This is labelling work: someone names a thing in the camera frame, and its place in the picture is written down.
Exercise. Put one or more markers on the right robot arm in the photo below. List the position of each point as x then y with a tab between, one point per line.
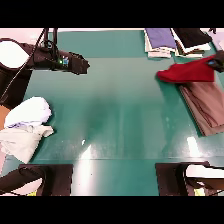
219	61

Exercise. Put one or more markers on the purple garment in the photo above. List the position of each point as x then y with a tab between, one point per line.
160	37

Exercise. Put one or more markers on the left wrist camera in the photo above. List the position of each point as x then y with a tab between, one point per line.
50	43

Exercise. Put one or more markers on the red garment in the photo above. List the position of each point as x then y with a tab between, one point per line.
188	73

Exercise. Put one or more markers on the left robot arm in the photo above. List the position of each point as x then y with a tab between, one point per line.
40	60

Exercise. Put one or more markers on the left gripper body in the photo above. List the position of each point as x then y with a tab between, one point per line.
78	63

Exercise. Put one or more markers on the white garment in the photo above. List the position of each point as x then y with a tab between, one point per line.
31	111

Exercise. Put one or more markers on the brown garment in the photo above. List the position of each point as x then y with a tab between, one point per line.
208	106

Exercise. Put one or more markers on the cream garment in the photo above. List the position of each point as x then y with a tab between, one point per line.
23	141

